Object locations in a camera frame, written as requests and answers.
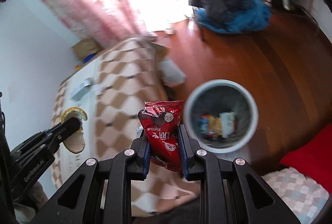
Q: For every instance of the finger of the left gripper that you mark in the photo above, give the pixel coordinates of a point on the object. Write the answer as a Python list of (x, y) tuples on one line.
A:
[(51, 138)]

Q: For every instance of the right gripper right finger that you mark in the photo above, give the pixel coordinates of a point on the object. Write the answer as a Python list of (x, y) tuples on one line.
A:
[(230, 191)]

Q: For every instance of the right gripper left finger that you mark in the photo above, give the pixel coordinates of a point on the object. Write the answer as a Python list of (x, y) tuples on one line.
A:
[(99, 191)]

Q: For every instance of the orange yellow noodle packet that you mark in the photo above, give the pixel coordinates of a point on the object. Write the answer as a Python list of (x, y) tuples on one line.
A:
[(73, 119)]

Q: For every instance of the red snack bag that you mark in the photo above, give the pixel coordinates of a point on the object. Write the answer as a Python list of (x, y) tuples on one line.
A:
[(160, 121)]

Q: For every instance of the white pink toothpaste box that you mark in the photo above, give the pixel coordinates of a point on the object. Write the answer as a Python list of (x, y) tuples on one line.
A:
[(227, 120)]

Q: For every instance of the white round trash bin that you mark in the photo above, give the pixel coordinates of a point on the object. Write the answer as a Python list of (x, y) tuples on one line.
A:
[(215, 97)]

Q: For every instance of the small blue white box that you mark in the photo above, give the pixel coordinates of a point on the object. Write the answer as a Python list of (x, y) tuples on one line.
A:
[(81, 90)]

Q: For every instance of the checkered brown table cloth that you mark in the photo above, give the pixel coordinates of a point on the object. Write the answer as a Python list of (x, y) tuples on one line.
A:
[(125, 77)]

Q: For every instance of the yellow packet in bin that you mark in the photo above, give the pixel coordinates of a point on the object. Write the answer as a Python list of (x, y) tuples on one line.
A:
[(210, 126)]

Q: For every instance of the pastel checkered pillow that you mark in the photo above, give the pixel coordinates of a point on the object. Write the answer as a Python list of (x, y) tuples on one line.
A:
[(302, 194)]

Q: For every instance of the red blanket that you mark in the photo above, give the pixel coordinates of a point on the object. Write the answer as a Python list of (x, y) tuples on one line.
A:
[(314, 158)]

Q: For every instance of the blue lidded white jar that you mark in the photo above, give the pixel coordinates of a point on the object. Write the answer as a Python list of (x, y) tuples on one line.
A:
[(89, 57)]

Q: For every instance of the brown paper bag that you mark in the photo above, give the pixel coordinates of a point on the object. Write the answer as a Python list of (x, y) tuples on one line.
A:
[(86, 47)]

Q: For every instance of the blue dark clothes pile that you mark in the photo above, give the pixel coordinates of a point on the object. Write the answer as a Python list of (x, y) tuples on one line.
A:
[(233, 16)]

